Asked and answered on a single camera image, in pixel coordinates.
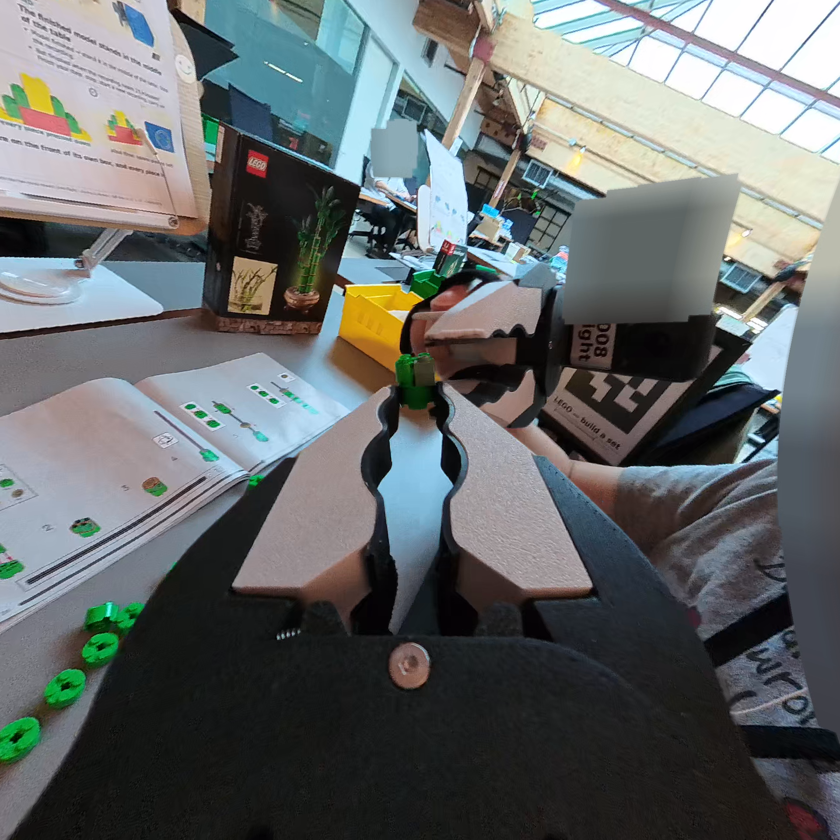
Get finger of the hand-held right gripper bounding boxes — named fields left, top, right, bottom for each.
left=425, top=336, right=547, bottom=383
left=424, top=281, right=557, bottom=340

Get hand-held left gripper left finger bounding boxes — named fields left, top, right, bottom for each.
left=231, top=386, right=401, bottom=636

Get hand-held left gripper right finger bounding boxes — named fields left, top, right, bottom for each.
left=427, top=385, right=596, bottom=636

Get green brick assembly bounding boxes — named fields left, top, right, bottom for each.
left=395, top=354, right=438, bottom=412

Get person's right hand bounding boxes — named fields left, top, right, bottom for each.
left=428, top=281, right=488, bottom=317

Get small black box red label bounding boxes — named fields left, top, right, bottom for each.
left=433, top=239, right=469, bottom=280

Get yellow plastic bin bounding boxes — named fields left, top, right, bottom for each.
left=338, top=283, right=429, bottom=376

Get background instruction sheet stand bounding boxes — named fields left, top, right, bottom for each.
left=416, top=130, right=471, bottom=256

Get open instruction booklet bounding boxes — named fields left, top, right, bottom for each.
left=0, top=353, right=352, bottom=632

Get wooden pillar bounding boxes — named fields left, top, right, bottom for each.
left=443, top=56, right=494, bottom=152

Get black bamboo toy set box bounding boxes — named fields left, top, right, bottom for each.
left=202, top=121, right=362, bottom=337

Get scattered green round bricks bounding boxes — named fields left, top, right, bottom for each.
left=0, top=472, right=265, bottom=765

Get white stand base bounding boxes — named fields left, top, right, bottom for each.
left=0, top=226, right=165, bottom=336

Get instruction sheet on stand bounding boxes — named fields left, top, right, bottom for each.
left=0, top=13, right=212, bottom=238

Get dark folder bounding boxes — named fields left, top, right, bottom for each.
left=171, top=10, right=240, bottom=84

